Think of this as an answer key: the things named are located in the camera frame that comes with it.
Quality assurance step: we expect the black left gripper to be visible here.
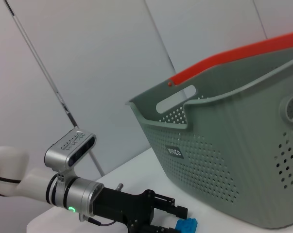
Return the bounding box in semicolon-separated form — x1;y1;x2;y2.
91;187;189;233

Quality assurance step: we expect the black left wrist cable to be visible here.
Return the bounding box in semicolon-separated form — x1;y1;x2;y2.
78;213;119;227

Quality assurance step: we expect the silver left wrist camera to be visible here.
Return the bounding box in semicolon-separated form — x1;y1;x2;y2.
44;130;97;187

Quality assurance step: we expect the blue square toy plate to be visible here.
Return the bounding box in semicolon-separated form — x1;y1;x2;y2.
174;217;199;233

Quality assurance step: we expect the grey perforated plastic storage bin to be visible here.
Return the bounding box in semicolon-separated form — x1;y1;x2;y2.
124;46;293;230

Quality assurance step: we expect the orange bin handle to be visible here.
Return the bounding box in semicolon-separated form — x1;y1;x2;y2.
167;30;293;87

